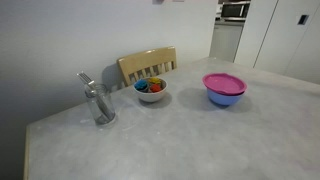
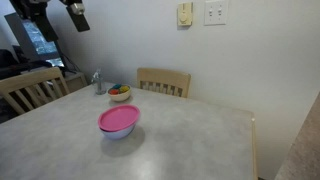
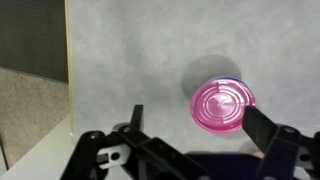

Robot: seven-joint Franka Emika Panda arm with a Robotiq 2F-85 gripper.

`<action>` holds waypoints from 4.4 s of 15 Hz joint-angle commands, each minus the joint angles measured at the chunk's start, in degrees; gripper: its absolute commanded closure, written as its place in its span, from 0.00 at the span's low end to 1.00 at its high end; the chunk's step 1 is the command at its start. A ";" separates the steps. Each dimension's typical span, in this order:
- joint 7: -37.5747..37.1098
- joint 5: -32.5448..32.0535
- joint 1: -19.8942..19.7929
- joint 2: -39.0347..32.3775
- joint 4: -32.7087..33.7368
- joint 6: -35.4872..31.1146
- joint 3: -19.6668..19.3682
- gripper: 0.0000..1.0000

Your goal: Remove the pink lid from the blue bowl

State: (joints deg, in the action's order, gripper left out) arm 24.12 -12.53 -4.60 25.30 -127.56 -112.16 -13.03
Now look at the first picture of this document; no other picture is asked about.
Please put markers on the red toy piece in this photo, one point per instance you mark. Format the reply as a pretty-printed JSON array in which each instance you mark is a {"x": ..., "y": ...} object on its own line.
[{"x": 155, "y": 88}]

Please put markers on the white tall cabinet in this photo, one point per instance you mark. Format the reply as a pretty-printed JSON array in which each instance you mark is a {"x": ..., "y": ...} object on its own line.
[{"x": 276, "y": 43}]

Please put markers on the wooden chair back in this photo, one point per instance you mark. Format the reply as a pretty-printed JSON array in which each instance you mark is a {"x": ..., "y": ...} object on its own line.
[{"x": 146, "y": 58}]

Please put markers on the blue toy piece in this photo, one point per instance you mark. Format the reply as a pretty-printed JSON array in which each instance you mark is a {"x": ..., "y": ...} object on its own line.
[{"x": 141, "y": 84}]

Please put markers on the yellow toy piece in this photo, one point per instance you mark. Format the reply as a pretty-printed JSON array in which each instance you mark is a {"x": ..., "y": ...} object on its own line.
[{"x": 154, "y": 80}]

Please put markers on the white ceramic bowl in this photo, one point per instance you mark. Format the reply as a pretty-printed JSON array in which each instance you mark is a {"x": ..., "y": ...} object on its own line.
[{"x": 151, "y": 97}]

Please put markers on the blue plastic bowl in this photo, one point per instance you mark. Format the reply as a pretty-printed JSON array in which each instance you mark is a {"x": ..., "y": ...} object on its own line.
[{"x": 223, "y": 99}]

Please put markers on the clear glass jar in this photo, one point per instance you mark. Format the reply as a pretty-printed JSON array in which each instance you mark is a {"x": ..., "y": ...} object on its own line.
[{"x": 92, "y": 108}]

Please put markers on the microwave oven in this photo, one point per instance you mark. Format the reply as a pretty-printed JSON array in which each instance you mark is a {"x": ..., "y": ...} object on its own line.
[{"x": 233, "y": 10}]

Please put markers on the grey kitchen counter cabinet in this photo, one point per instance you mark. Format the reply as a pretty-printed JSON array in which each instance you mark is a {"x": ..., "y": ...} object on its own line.
[{"x": 225, "y": 41}]

